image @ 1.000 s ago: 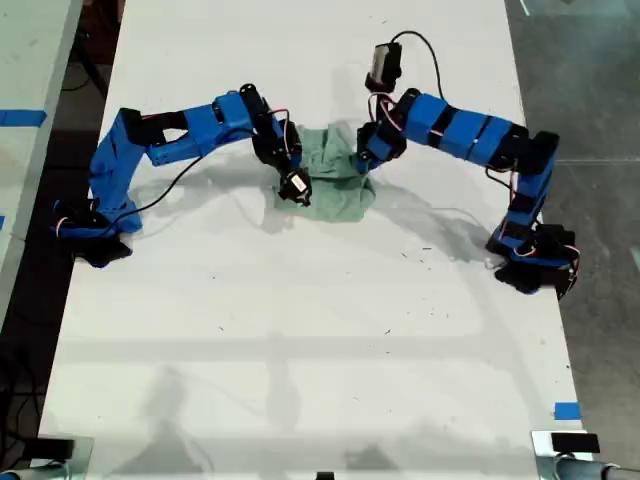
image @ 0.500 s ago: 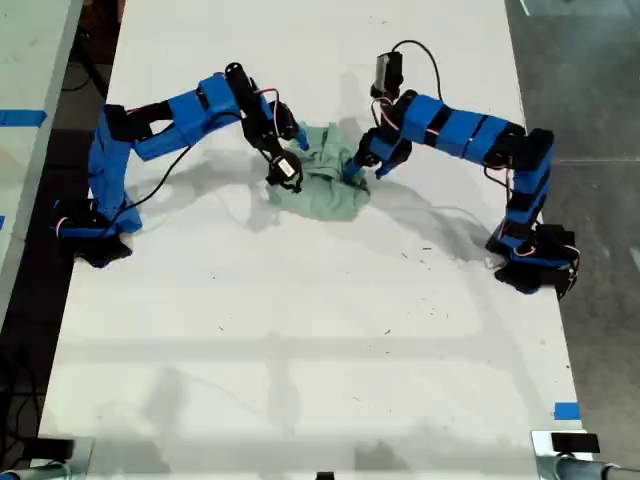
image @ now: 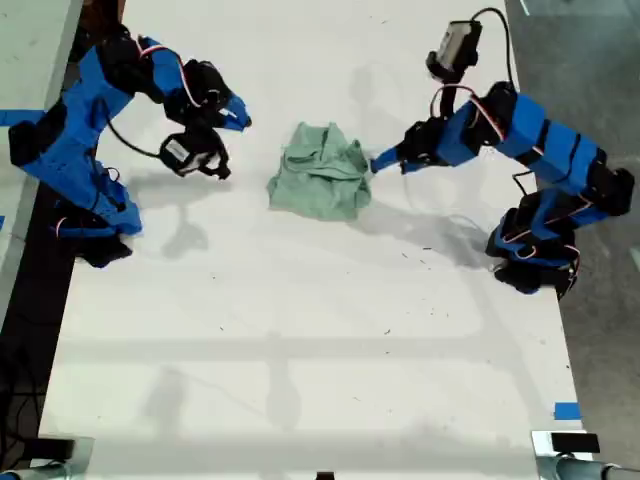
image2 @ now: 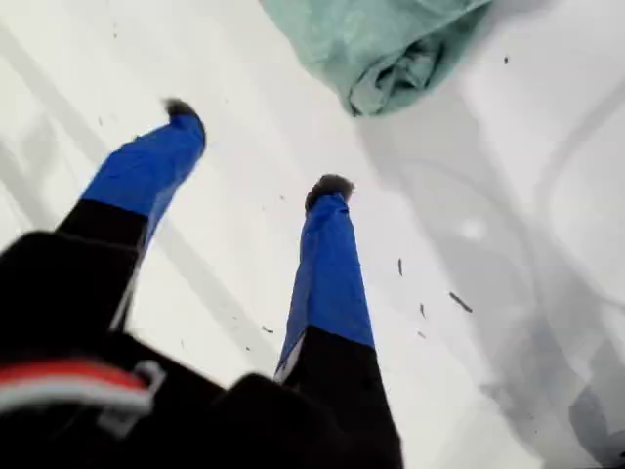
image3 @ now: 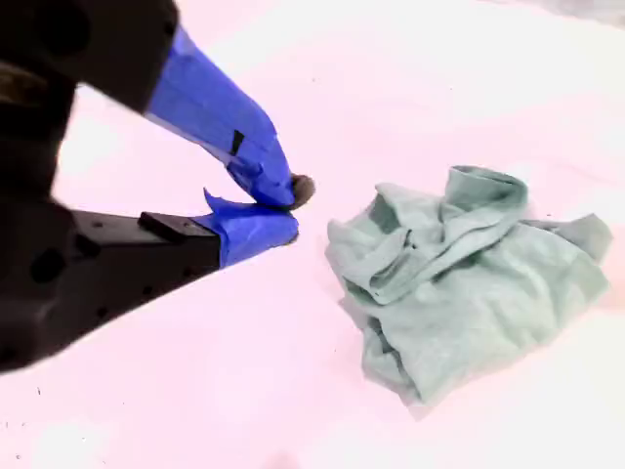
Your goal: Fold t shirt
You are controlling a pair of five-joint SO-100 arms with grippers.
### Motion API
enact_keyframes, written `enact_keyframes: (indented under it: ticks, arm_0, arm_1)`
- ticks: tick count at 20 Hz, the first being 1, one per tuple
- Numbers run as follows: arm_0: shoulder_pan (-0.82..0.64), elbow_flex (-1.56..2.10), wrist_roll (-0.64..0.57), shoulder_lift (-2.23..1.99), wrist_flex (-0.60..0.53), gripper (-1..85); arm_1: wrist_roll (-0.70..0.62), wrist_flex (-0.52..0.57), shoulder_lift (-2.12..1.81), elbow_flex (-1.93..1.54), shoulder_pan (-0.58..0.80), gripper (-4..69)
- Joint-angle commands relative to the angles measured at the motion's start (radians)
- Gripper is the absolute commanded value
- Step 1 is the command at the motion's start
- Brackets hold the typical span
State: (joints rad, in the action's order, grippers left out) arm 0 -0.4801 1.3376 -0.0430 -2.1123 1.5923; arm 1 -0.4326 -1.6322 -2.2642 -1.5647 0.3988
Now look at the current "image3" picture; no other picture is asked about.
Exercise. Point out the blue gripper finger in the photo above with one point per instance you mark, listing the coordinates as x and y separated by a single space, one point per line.
195 244
210 102

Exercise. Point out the pale green T-shirt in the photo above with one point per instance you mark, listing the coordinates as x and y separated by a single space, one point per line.
464 303

